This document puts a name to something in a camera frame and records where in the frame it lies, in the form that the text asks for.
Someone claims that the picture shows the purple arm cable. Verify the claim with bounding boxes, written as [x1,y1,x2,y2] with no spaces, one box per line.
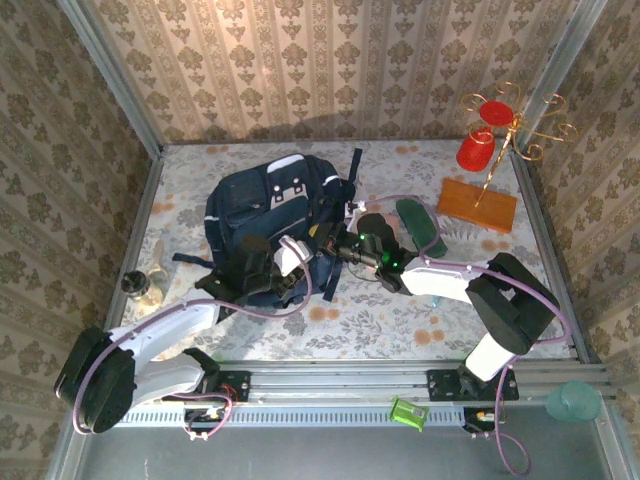
[359,194,569,476]
[72,235,314,444]

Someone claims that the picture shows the grey slotted cable duct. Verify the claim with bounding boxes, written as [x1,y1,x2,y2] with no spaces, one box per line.
[82,403,469,430]

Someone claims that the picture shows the dark green pencil case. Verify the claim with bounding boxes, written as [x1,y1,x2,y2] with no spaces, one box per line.
[394,198,449,259]

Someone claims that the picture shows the small green box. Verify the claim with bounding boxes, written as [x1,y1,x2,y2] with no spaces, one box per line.
[389,396,431,432]

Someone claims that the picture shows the teal plastic cup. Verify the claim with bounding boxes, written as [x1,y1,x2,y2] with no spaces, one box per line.
[544,379,604,424]

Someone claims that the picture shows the navy blue backpack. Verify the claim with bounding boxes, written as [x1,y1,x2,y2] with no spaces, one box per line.
[172,147,364,309]

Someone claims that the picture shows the gold wire stand wooden base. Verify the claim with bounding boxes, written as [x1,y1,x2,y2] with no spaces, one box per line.
[435,81,580,235]

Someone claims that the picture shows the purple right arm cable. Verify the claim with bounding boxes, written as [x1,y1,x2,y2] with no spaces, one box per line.
[359,194,569,476]

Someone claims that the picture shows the floral table cloth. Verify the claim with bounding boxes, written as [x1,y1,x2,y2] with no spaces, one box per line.
[112,139,574,362]

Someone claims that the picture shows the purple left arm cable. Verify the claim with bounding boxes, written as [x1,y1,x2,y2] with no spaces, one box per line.
[72,235,314,444]

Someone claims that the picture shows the glass bottle black cap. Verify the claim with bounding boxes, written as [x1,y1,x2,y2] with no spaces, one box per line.
[120,269,166,307]

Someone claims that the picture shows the aluminium frame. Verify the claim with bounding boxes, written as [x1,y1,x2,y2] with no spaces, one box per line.
[44,0,640,480]

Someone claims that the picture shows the red plastic cup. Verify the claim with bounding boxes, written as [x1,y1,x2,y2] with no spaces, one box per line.
[455,127,497,174]
[478,99,516,129]

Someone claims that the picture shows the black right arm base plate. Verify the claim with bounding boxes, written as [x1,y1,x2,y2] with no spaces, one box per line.
[426,368,520,403]

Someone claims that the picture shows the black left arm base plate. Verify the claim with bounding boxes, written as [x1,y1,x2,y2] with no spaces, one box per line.
[160,368,251,403]

